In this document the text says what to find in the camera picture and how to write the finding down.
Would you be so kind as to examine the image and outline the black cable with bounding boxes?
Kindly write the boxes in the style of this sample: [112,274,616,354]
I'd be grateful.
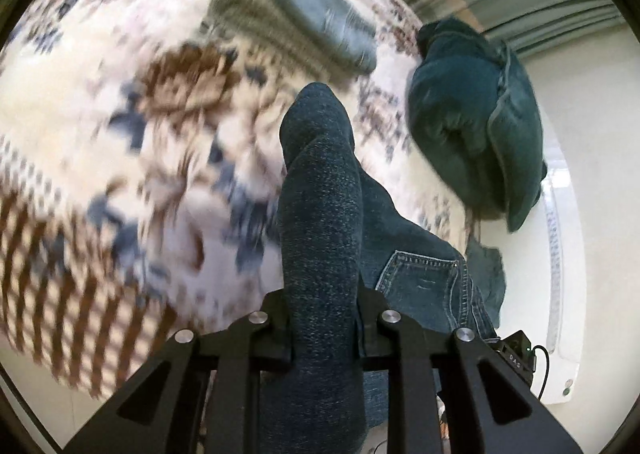
[530,344,551,401]

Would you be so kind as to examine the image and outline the white headboard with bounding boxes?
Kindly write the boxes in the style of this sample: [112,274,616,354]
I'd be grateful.
[542,146,588,406]

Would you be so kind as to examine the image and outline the folded grey pants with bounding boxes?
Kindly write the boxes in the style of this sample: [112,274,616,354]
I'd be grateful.
[206,0,362,86]

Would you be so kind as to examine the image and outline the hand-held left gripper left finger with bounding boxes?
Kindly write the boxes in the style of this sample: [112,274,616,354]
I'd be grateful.
[64,290,294,454]

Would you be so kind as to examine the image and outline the dark blue jeans pants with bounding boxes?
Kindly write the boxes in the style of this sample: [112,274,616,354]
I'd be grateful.
[276,81,502,454]

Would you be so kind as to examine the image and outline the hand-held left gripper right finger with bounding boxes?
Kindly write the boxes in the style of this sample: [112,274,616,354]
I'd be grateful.
[356,276,585,454]

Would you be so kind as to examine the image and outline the small folded dark jeans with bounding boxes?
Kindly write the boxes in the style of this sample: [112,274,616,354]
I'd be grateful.
[466,240,507,327]

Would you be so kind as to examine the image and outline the teal plush quilt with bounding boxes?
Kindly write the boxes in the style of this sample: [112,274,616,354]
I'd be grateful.
[404,17,549,235]

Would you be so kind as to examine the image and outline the floral bed blanket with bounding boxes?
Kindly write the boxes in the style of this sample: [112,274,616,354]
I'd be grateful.
[0,0,483,401]

